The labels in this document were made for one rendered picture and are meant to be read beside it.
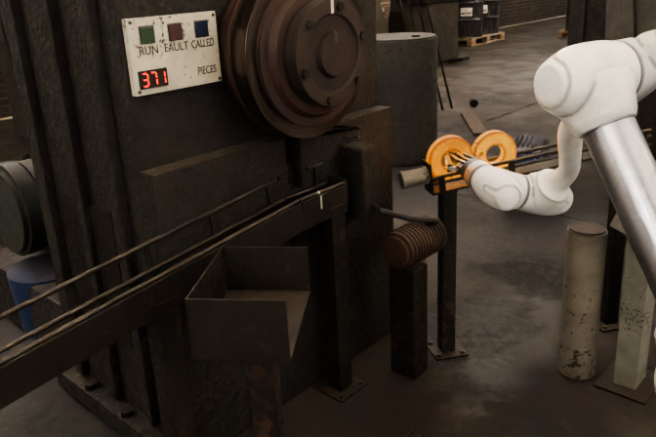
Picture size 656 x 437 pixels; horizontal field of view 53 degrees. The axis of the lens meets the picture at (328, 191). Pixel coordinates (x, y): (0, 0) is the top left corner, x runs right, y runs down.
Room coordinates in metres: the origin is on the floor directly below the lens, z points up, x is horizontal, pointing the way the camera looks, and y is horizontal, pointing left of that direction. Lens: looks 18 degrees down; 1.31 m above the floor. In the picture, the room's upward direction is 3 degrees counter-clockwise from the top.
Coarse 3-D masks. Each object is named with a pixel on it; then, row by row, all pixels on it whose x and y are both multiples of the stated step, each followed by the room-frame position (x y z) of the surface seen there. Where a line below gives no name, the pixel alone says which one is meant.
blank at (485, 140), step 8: (480, 136) 2.10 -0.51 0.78; (488, 136) 2.08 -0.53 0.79; (496, 136) 2.08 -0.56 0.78; (504, 136) 2.09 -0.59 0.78; (472, 144) 2.10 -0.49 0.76; (480, 144) 2.07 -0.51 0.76; (488, 144) 2.08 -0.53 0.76; (496, 144) 2.09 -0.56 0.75; (504, 144) 2.09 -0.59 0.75; (512, 144) 2.10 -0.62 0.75; (472, 152) 2.08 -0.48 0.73; (480, 152) 2.07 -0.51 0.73; (504, 152) 2.09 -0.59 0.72; (512, 152) 2.10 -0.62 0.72; (496, 160) 2.11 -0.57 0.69; (504, 160) 2.09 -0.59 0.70
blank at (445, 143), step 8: (448, 136) 2.06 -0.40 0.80; (456, 136) 2.07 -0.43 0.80; (432, 144) 2.06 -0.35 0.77; (440, 144) 2.04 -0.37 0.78; (448, 144) 2.05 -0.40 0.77; (456, 144) 2.05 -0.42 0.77; (464, 144) 2.06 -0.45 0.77; (432, 152) 2.04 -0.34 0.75; (440, 152) 2.04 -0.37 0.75; (464, 152) 2.06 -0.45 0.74; (432, 160) 2.04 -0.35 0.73; (440, 160) 2.05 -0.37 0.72; (432, 168) 2.04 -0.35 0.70; (440, 168) 2.05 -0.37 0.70; (456, 176) 2.06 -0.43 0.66
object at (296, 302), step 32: (224, 256) 1.42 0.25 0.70; (256, 256) 1.41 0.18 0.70; (288, 256) 1.40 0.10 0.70; (192, 288) 1.21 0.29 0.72; (224, 288) 1.39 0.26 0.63; (256, 288) 1.41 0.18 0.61; (288, 288) 1.40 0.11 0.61; (192, 320) 1.16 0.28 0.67; (224, 320) 1.15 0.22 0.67; (256, 320) 1.14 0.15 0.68; (288, 320) 1.28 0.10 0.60; (192, 352) 1.16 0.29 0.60; (224, 352) 1.16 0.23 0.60; (256, 352) 1.15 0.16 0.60; (288, 352) 1.14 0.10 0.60; (256, 384) 1.27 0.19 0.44; (256, 416) 1.28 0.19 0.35
